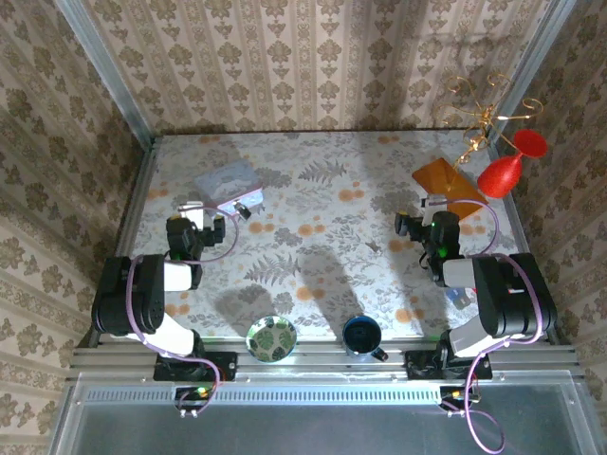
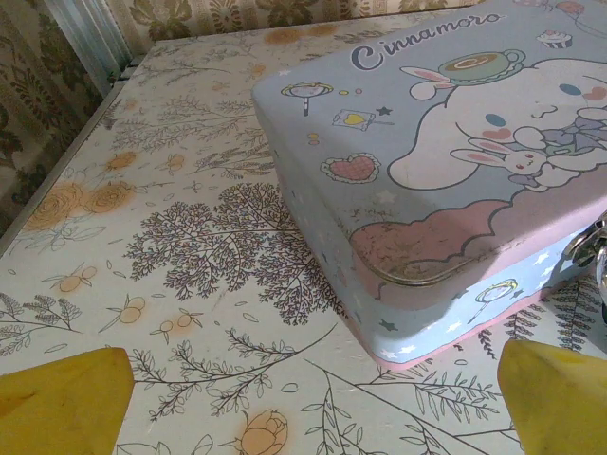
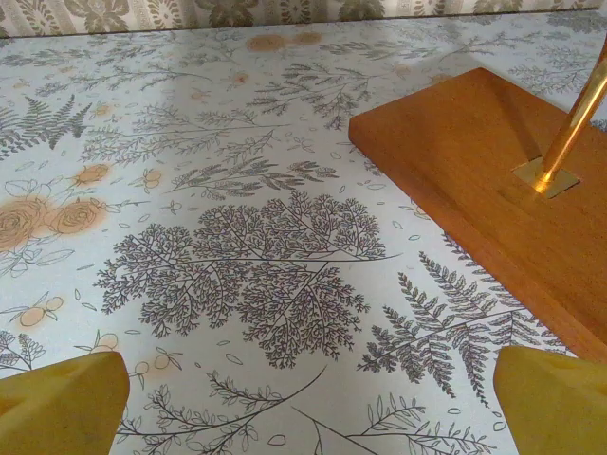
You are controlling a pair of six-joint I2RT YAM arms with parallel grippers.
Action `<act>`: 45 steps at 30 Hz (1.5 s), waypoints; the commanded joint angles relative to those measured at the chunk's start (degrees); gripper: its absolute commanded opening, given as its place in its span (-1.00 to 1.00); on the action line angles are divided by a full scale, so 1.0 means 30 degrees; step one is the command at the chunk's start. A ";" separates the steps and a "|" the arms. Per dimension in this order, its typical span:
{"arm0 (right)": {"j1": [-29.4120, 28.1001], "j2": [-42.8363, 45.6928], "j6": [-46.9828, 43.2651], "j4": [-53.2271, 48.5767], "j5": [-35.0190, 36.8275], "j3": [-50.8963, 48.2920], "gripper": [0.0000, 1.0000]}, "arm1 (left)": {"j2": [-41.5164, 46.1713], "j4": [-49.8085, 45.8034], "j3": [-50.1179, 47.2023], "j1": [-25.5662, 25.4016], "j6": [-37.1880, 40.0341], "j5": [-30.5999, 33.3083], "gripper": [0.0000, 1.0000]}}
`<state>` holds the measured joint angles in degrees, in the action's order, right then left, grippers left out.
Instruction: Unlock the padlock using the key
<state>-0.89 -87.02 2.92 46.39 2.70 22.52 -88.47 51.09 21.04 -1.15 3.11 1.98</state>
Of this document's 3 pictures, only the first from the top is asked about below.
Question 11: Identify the blue card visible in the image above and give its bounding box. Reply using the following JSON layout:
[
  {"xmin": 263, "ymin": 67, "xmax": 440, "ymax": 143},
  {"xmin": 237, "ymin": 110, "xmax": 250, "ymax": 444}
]
[{"xmin": 445, "ymin": 287, "xmax": 478, "ymax": 309}]

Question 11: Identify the red wine glass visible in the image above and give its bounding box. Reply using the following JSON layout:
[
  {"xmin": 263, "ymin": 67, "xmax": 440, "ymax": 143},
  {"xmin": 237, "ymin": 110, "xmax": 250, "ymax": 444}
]
[{"xmin": 476, "ymin": 128, "xmax": 549, "ymax": 199}]

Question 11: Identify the floral table mat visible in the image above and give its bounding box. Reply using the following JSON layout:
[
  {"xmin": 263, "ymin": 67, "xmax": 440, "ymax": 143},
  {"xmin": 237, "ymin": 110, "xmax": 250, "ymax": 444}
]
[{"xmin": 113, "ymin": 131, "xmax": 546, "ymax": 340}]

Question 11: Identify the dark blue mug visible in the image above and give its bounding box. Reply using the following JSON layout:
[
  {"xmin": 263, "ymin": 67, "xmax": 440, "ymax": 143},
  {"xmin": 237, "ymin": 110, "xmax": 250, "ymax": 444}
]
[{"xmin": 341, "ymin": 315, "xmax": 389, "ymax": 364}]

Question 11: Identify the green leaf pattern bowl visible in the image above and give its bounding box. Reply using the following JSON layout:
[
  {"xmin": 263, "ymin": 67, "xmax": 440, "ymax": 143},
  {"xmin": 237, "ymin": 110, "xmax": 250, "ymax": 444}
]
[{"xmin": 245, "ymin": 315, "xmax": 299, "ymax": 364}]

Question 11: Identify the small electronics board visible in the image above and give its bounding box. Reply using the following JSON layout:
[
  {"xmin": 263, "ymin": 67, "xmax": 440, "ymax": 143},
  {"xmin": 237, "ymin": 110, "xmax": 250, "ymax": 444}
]
[
  {"xmin": 439, "ymin": 385, "xmax": 481, "ymax": 410},
  {"xmin": 174, "ymin": 386, "xmax": 215, "ymax": 412}
]

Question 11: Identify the grey metal panel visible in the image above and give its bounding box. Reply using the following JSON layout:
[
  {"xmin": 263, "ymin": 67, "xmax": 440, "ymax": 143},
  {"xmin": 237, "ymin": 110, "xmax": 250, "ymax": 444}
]
[{"xmin": 49, "ymin": 373, "xmax": 607, "ymax": 455}]

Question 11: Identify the aluminium side rail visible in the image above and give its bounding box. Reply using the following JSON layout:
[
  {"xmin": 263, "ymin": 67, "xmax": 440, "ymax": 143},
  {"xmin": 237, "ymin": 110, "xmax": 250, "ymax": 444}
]
[
  {"xmin": 87, "ymin": 136, "xmax": 160, "ymax": 347},
  {"xmin": 487, "ymin": 141, "xmax": 563, "ymax": 345}
]

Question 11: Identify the gold wire stand orange base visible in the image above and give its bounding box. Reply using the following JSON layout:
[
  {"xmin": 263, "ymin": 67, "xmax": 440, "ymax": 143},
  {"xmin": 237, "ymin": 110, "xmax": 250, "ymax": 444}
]
[{"xmin": 411, "ymin": 73, "xmax": 544, "ymax": 223}]

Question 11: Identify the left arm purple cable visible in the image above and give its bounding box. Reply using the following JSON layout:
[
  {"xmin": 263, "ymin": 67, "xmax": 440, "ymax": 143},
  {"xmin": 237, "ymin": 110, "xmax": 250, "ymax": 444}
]
[{"xmin": 125, "ymin": 206, "xmax": 241, "ymax": 418}]

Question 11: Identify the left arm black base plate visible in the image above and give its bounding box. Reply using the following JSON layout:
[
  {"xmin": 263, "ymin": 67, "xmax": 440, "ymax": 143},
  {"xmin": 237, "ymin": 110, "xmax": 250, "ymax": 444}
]
[{"xmin": 154, "ymin": 351, "xmax": 238, "ymax": 383}]

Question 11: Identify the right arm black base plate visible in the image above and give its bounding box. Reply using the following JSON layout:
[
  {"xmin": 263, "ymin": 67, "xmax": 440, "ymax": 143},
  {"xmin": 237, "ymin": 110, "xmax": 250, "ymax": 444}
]
[{"xmin": 405, "ymin": 350, "xmax": 493, "ymax": 380}]

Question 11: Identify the aluminium front rail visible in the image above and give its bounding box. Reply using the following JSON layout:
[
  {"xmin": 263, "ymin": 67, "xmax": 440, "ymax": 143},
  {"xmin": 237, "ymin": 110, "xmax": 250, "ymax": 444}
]
[{"xmin": 68, "ymin": 338, "xmax": 582, "ymax": 380}]

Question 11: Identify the aluminium frame post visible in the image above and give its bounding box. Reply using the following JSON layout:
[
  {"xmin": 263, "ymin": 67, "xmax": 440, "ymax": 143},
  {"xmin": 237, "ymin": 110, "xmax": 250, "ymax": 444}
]
[
  {"xmin": 54, "ymin": 0, "xmax": 156, "ymax": 141},
  {"xmin": 495, "ymin": 0, "xmax": 579, "ymax": 124}
]

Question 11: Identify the slotted grey cable duct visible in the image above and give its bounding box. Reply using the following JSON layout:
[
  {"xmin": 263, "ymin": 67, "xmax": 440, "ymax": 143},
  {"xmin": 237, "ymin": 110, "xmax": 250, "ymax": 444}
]
[{"xmin": 83, "ymin": 387, "xmax": 442, "ymax": 405}]

